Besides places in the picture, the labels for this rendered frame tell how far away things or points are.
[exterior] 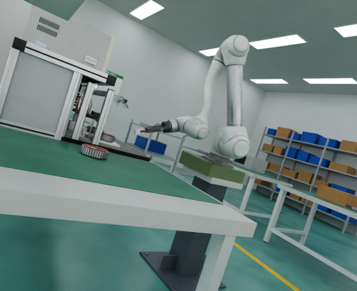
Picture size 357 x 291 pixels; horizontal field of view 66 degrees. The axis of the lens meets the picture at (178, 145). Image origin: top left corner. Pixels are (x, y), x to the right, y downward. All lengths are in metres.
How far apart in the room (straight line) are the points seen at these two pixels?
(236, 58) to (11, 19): 5.78
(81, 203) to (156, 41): 7.18
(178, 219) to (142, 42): 6.93
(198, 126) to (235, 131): 0.23
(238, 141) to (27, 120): 1.12
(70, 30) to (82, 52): 0.11
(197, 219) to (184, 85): 7.33
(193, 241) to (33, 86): 1.37
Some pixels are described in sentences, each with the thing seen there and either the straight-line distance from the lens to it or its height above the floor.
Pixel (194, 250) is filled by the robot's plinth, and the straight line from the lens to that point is 2.05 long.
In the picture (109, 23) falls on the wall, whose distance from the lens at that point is 7.30.
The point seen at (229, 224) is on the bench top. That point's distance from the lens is 0.88.
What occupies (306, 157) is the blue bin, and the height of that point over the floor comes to 1.40.
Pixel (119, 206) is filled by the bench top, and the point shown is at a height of 0.74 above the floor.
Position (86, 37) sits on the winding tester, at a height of 1.26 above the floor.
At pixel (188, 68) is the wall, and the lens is 8.10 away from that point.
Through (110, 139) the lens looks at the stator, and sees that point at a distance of 1.59.
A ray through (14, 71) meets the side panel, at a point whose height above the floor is 0.98.
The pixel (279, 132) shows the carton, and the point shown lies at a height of 1.91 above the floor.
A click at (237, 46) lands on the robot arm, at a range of 1.71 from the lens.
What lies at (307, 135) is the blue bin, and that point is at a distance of 7.98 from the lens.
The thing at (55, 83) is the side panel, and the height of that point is 0.99.
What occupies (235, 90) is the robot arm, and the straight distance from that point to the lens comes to 1.75.
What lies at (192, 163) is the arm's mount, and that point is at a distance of 1.91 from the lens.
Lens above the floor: 0.94
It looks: 2 degrees down
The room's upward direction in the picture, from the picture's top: 18 degrees clockwise
